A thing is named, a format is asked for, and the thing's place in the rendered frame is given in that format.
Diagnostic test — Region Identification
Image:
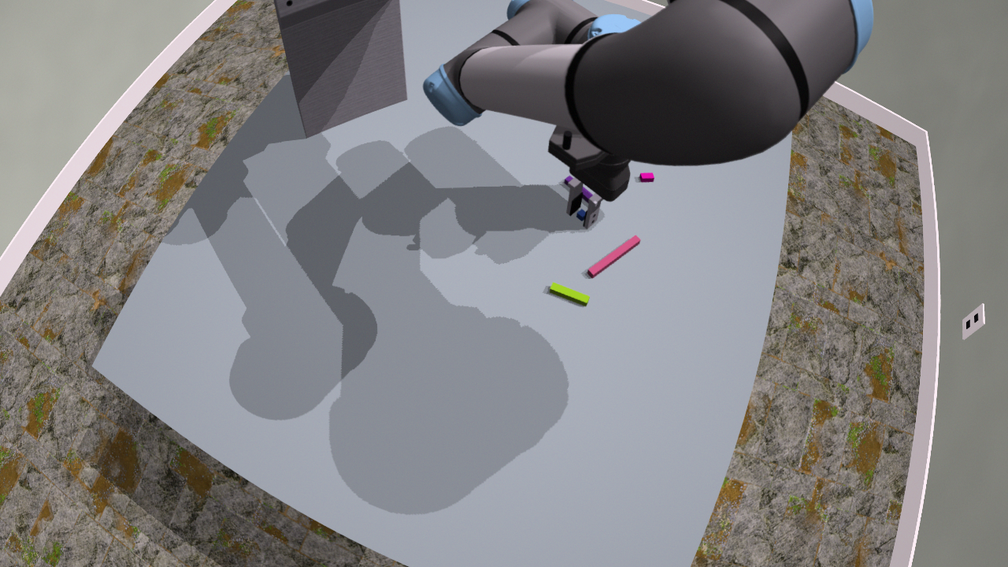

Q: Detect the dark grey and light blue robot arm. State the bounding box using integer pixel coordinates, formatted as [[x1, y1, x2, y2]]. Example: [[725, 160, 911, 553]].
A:
[[423, 0, 873, 166]]

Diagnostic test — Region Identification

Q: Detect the purple rod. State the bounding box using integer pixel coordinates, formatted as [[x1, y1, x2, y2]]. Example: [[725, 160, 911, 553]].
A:
[[565, 176, 593, 203]]

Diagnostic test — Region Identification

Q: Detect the pink rod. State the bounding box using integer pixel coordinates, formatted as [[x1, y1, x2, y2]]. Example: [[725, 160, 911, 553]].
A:
[[587, 235, 640, 279]]

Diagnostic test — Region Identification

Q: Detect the lime green rod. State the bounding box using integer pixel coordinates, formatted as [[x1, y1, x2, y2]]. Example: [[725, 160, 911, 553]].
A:
[[550, 282, 590, 306]]

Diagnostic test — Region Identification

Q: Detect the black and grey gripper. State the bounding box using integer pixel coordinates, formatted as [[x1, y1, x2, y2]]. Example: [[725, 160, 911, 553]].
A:
[[548, 126, 631, 229]]

